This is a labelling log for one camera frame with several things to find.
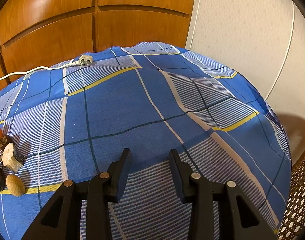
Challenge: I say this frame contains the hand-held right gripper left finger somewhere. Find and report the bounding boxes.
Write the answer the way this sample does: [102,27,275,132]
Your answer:
[21,148,132,240]

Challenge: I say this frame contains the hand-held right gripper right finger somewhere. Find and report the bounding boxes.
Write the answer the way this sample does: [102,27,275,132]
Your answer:
[169,149,278,240]

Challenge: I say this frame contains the blue plaid bedsheet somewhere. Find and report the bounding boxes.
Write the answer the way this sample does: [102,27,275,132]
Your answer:
[0,41,292,240]

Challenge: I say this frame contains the wicker cane chair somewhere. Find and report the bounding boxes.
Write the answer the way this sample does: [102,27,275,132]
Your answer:
[278,155,305,240]

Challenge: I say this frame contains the dark brown patterned fruit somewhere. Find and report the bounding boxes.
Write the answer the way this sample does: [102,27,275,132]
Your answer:
[0,135,15,167]

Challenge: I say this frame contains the wooden wardrobe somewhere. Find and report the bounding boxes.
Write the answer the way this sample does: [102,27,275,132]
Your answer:
[0,0,197,98]

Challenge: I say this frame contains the white power plug with cable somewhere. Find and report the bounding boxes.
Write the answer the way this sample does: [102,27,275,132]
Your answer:
[0,54,94,81]

